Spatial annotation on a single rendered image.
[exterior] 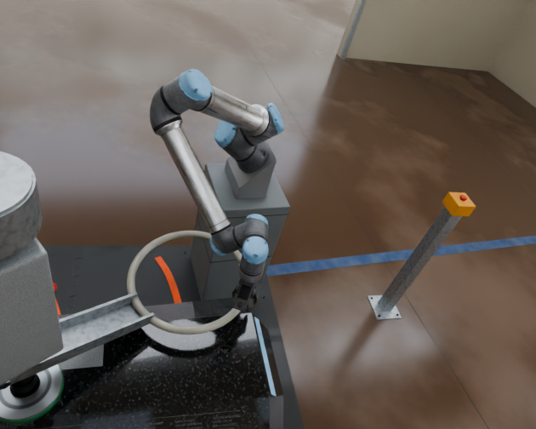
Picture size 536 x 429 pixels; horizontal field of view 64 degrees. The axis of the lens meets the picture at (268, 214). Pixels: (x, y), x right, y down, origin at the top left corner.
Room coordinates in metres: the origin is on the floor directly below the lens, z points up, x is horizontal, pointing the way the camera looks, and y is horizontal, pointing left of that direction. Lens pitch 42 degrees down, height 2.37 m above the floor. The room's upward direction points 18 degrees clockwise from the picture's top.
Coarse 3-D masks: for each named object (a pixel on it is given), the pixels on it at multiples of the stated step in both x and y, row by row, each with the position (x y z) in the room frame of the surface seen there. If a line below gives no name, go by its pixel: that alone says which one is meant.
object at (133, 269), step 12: (156, 240) 1.18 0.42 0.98; (168, 240) 1.21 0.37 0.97; (144, 252) 1.10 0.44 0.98; (132, 264) 1.03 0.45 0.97; (132, 276) 0.98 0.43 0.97; (132, 288) 0.93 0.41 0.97; (132, 300) 0.88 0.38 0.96; (144, 312) 0.85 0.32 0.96; (228, 312) 0.95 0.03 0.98; (156, 324) 0.82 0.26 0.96; (168, 324) 0.83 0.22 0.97; (204, 324) 0.87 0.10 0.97; (216, 324) 0.88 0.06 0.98
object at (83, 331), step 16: (112, 304) 0.82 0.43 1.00; (128, 304) 0.87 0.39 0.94; (64, 320) 0.68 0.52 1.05; (80, 320) 0.72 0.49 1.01; (96, 320) 0.75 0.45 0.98; (112, 320) 0.78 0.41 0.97; (128, 320) 0.80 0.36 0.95; (144, 320) 0.81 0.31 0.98; (64, 336) 0.65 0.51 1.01; (80, 336) 0.67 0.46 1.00; (96, 336) 0.67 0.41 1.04; (112, 336) 0.71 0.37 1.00; (64, 352) 0.57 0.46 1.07; (80, 352) 0.61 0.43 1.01; (32, 368) 0.50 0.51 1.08; (48, 368) 0.53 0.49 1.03
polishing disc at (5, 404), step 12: (48, 372) 0.57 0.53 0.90; (60, 372) 0.58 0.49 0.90; (48, 384) 0.54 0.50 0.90; (60, 384) 0.55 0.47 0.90; (0, 396) 0.46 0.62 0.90; (12, 396) 0.47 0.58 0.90; (36, 396) 0.49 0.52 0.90; (48, 396) 0.50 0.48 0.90; (0, 408) 0.43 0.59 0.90; (12, 408) 0.44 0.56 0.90; (24, 408) 0.45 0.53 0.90; (36, 408) 0.46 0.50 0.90; (12, 420) 0.41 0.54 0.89
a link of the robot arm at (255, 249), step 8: (248, 240) 1.06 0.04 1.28; (256, 240) 1.07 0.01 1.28; (264, 240) 1.08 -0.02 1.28; (248, 248) 1.03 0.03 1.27; (256, 248) 1.04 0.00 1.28; (264, 248) 1.04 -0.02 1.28; (248, 256) 1.00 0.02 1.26; (256, 256) 1.01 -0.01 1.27; (264, 256) 1.02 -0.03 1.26; (240, 264) 1.03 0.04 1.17; (248, 264) 1.00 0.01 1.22; (256, 264) 1.00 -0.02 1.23; (264, 264) 1.03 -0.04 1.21; (248, 272) 1.01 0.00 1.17; (256, 272) 1.01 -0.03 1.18
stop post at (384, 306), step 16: (448, 192) 2.10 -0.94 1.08; (448, 208) 2.04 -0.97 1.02; (464, 208) 2.01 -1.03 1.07; (432, 224) 2.09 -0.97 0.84; (448, 224) 2.03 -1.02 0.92; (432, 240) 2.03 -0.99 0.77; (416, 256) 2.05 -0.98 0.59; (400, 272) 2.08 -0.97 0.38; (416, 272) 2.04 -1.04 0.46; (400, 288) 2.03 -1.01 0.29; (384, 304) 2.04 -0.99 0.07
